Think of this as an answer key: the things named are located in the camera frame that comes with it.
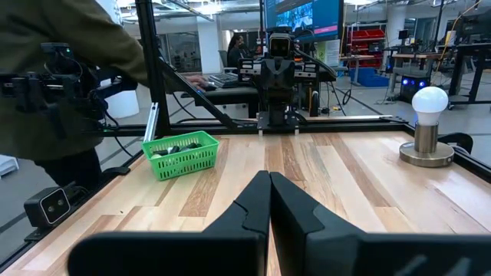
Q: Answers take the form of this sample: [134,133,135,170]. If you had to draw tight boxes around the person's hand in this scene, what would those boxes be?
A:
[186,74,210,93]

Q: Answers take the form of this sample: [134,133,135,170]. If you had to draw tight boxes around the computer with blue lights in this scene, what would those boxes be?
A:
[398,74,430,104]

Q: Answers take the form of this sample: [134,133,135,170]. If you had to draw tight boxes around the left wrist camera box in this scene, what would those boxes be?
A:
[268,32,294,61]

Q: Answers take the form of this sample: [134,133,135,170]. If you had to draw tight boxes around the large display monitor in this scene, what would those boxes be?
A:
[263,0,345,41]

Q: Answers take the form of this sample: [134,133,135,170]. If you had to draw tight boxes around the black table-level camera box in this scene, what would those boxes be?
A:
[23,186,72,230]

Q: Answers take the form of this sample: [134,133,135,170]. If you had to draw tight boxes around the black desk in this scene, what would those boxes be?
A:
[180,82,338,118]

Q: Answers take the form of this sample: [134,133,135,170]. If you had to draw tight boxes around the silver aluminium bar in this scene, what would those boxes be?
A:
[143,101,160,143]

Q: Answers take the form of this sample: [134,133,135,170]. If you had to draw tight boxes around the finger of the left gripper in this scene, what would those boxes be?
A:
[261,59,278,93]
[276,59,296,93]

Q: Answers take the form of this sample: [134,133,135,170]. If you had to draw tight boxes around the blue storage bin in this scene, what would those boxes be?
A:
[348,67,390,88]

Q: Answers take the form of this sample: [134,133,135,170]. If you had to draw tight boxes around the person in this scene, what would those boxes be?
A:
[226,34,246,70]
[0,0,189,191]

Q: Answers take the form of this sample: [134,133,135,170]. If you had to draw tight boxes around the black keyboard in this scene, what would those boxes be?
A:
[208,72,241,89]

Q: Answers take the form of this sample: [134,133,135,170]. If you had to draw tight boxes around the black workstation table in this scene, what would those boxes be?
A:
[383,41,491,108]

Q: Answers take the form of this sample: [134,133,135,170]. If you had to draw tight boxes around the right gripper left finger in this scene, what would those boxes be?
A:
[201,170,272,276]

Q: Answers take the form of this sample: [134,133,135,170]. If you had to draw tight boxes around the black frame clip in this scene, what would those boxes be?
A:
[101,165,132,177]

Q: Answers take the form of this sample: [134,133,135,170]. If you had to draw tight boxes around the red bin shelf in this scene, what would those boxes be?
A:
[344,22,387,70]

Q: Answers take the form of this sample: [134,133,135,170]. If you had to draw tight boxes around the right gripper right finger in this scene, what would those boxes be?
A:
[269,171,367,276]

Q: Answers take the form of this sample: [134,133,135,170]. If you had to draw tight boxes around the green plastic basket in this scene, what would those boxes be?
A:
[141,130,221,182]

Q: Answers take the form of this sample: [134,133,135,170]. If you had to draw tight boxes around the black metal table frame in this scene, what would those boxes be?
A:
[0,0,491,269]

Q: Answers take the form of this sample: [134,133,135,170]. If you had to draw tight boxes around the white bulb metal lamp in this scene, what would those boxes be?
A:
[398,86,456,169]

